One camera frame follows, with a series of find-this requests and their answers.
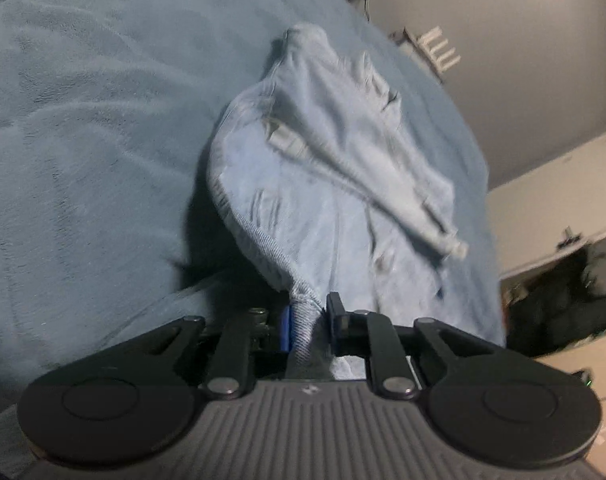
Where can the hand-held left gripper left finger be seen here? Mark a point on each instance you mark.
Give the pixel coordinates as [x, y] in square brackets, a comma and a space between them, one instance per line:
[286, 327]

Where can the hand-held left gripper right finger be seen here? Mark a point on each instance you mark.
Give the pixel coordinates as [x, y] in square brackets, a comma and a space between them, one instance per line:
[335, 325]

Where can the light blue denim jacket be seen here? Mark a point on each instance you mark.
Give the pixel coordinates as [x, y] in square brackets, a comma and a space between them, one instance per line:
[333, 210]

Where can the dark clothes pile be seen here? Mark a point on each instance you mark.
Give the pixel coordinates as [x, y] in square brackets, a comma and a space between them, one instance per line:
[553, 310]

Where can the white closet door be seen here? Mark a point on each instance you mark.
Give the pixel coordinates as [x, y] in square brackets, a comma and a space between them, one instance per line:
[548, 220]

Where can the blue fleece blanket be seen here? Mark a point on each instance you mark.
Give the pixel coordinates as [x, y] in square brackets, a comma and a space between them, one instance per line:
[83, 135]

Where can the white wifi router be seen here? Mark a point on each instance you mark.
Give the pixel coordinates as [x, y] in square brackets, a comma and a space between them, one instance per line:
[435, 50]

